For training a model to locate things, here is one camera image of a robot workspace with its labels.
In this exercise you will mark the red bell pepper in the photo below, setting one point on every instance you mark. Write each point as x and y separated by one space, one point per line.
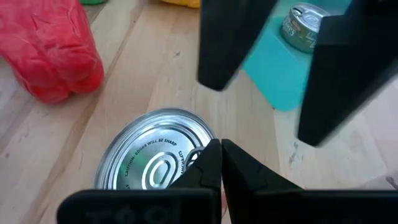
46 46

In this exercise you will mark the yellow toy vegetable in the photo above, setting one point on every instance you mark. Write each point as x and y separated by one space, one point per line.
183 3

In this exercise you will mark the food can green label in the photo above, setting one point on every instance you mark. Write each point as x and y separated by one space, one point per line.
301 28

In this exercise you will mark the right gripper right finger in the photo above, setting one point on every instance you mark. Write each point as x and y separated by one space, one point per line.
264 205

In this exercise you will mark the metal food can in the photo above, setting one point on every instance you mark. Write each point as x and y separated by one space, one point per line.
149 149

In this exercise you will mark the green squeeze bottle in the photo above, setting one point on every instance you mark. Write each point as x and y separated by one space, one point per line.
91 1

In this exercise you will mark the teal plastic tray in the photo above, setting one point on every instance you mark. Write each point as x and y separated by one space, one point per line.
280 77

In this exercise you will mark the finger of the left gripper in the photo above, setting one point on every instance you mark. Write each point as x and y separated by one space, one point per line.
351 77
227 40

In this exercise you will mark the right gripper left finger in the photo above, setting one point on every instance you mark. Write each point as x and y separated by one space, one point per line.
186 205

